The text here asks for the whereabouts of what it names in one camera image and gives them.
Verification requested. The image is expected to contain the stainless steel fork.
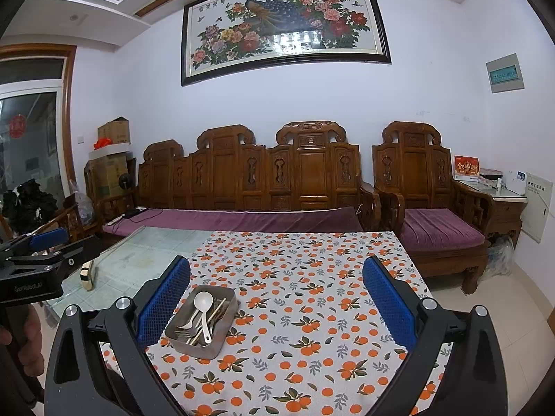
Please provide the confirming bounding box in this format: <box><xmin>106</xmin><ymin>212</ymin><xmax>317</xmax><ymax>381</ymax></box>
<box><xmin>186</xmin><ymin>316</ymin><xmax>208</xmax><ymax>346</ymax></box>
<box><xmin>174</xmin><ymin>312</ymin><xmax>204</xmax><ymax>339</ymax></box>

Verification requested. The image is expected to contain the white box-shaped device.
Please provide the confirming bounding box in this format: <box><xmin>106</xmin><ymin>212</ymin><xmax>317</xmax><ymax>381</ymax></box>
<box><xmin>503</xmin><ymin>171</ymin><xmax>527</xmax><ymax>195</ymax></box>

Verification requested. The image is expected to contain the purple armchair cushion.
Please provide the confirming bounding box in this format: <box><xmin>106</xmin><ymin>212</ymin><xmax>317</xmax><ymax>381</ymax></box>
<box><xmin>399</xmin><ymin>208</ymin><xmax>486</xmax><ymax>252</ymax></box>

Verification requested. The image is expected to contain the rectangular metal tray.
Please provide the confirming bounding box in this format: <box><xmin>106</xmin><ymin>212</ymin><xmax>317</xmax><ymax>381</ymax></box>
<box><xmin>165</xmin><ymin>285</ymin><xmax>238</xmax><ymax>360</ymax></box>

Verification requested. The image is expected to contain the dark cloth pile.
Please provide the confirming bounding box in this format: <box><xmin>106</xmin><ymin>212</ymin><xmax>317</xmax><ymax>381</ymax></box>
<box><xmin>2</xmin><ymin>177</ymin><xmax>59</xmax><ymax>230</ymax></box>

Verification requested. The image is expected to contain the grey plastic bag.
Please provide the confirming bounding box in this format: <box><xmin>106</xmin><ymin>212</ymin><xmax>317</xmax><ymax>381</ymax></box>
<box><xmin>65</xmin><ymin>182</ymin><xmax>95</xmax><ymax>226</ymax></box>

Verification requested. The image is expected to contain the flat white box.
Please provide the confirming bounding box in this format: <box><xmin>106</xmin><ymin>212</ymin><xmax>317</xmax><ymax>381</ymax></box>
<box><xmin>89</xmin><ymin>141</ymin><xmax>133</xmax><ymax>161</ymax></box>

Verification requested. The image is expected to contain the orange print tablecloth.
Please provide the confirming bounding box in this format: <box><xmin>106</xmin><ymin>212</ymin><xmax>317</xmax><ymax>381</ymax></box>
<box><xmin>145</xmin><ymin>231</ymin><xmax>454</xmax><ymax>416</ymax></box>

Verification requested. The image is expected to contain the carved wooden sofa bench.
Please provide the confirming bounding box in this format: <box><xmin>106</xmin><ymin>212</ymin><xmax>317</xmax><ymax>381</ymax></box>
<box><xmin>96</xmin><ymin>121</ymin><xmax>382</xmax><ymax>237</ymax></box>

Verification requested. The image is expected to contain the carved wooden armchair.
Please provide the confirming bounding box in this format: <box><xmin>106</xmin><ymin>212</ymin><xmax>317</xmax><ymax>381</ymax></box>
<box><xmin>372</xmin><ymin>121</ymin><xmax>493</xmax><ymax>294</ymax></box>

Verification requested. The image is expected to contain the red gift box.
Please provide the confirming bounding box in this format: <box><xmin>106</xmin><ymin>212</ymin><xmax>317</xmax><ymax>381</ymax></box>
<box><xmin>453</xmin><ymin>155</ymin><xmax>480</xmax><ymax>180</ymax></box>

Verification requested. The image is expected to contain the long white plastic spoon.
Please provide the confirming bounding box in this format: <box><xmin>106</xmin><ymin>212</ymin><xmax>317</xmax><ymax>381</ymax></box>
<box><xmin>193</xmin><ymin>291</ymin><xmax>214</xmax><ymax>343</ymax></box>

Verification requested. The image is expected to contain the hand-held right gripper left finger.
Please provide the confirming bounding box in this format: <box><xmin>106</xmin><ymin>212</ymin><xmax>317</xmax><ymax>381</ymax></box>
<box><xmin>44</xmin><ymin>255</ymin><xmax>192</xmax><ymax>416</ymax></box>

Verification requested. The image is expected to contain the dark wooden chopstick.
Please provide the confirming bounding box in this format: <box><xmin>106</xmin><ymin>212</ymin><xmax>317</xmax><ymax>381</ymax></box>
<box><xmin>210</xmin><ymin>301</ymin><xmax>230</xmax><ymax>328</ymax></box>

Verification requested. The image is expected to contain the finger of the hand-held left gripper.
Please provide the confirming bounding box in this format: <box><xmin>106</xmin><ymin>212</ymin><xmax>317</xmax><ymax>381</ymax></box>
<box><xmin>11</xmin><ymin>235</ymin><xmax>103</xmax><ymax>275</ymax></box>
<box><xmin>0</xmin><ymin>227</ymin><xmax>71</xmax><ymax>261</ymax></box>

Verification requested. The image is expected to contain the purple bench cushion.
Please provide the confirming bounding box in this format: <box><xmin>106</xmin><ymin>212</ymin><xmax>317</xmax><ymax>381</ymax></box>
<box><xmin>103</xmin><ymin>207</ymin><xmax>365</xmax><ymax>237</ymax></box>

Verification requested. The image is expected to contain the beige wall distribution panel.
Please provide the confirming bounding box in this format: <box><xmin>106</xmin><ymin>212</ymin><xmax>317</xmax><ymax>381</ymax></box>
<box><xmin>520</xmin><ymin>172</ymin><xmax>549</xmax><ymax>243</ymax></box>

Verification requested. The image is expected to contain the wooden side table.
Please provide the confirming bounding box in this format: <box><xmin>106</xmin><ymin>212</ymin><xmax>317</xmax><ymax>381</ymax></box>
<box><xmin>455</xmin><ymin>180</ymin><xmax>529</xmax><ymax>248</ymax></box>

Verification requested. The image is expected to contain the light bamboo chopstick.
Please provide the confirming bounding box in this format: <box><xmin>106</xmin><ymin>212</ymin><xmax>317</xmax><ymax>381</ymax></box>
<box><xmin>204</xmin><ymin>299</ymin><xmax>224</xmax><ymax>327</ymax></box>
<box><xmin>187</xmin><ymin>297</ymin><xmax>227</xmax><ymax>346</ymax></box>

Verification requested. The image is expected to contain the white plastic fork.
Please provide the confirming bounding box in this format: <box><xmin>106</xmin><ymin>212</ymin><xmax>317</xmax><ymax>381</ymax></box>
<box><xmin>176</xmin><ymin>310</ymin><xmax>204</xmax><ymax>331</ymax></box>

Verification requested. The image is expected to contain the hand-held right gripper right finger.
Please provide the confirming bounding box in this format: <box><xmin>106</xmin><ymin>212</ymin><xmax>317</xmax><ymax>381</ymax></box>
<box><xmin>362</xmin><ymin>255</ymin><xmax>509</xmax><ymax>416</ymax></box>

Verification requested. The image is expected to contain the small brown cardboard box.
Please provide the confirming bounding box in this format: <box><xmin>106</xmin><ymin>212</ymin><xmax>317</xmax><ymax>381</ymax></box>
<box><xmin>97</xmin><ymin>117</ymin><xmax>131</xmax><ymax>145</ymax></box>

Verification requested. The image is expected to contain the white wall electrical box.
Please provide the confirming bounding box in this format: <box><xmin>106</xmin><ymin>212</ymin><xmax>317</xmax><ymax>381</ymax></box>
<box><xmin>486</xmin><ymin>53</ymin><xmax>525</xmax><ymax>94</ymax></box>

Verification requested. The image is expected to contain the clear plastic bag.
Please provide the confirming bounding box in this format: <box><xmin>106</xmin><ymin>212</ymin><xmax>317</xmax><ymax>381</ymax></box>
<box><xmin>483</xmin><ymin>236</ymin><xmax>516</xmax><ymax>278</ymax></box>

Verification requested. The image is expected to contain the large brown cardboard box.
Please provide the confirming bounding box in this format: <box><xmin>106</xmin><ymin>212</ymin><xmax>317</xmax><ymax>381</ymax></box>
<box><xmin>84</xmin><ymin>154</ymin><xmax>131</xmax><ymax>202</ymax></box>

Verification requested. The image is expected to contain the wooden door frame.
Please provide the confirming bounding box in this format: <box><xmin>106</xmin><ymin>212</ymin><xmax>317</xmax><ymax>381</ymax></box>
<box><xmin>0</xmin><ymin>43</ymin><xmax>78</xmax><ymax>196</ymax></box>

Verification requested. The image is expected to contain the wooden side chair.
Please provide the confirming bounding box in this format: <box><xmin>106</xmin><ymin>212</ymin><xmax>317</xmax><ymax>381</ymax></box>
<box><xmin>41</xmin><ymin>201</ymin><xmax>100</xmax><ymax>248</ymax></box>

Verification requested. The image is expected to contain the person's left hand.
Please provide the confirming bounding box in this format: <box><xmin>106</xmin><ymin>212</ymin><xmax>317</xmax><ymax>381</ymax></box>
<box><xmin>0</xmin><ymin>307</ymin><xmax>43</xmax><ymax>348</ymax></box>

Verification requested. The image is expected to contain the framed peacock flower painting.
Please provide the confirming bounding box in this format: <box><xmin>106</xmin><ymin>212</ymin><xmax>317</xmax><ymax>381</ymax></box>
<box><xmin>181</xmin><ymin>0</ymin><xmax>392</xmax><ymax>87</ymax></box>

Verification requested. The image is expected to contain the cream block with black band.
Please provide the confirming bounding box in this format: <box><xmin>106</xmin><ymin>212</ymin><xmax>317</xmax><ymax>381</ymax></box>
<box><xmin>79</xmin><ymin>260</ymin><xmax>97</xmax><ymax>292</ymax></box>

